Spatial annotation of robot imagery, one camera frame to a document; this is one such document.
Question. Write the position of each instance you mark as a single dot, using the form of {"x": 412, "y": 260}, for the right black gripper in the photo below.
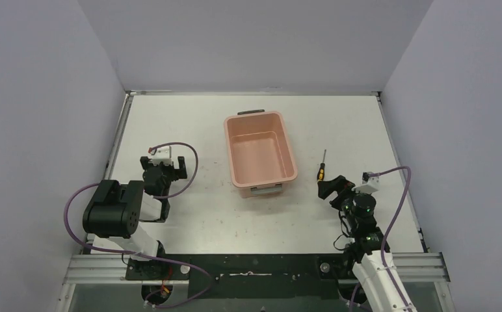
{"x": 341, "y": 190}

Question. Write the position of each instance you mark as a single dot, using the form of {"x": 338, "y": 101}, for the pink plastic bin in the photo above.
{"x": 260, "y": 154}

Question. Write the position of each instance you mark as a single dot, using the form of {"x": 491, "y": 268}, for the yellow black screwdriver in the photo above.
{"x": 321, "y": 171}

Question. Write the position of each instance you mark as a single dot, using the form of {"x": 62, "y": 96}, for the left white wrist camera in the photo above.
{"x": 161, "y": 155}

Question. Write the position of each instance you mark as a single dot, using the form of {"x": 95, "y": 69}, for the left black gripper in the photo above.
{"x": 162, "y": 168}

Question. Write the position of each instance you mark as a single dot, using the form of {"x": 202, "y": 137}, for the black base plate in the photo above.
{"x": 247, "y": 276}

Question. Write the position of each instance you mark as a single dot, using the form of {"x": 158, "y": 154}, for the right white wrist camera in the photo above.
{"x": 370, "y": 184}

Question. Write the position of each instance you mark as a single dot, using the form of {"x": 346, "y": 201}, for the aluminium frame rail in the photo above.
{"x": 111, "y": 269}

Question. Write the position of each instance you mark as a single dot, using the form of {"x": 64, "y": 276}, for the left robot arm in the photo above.
{"x": 116, "y": 211}

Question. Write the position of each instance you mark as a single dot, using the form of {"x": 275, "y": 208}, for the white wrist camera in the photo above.
{"x": 370, "y": 184}
{"x": 161, "y": 155}

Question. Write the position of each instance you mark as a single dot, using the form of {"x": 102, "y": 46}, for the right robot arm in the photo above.
{"x": 368, "y": 254}

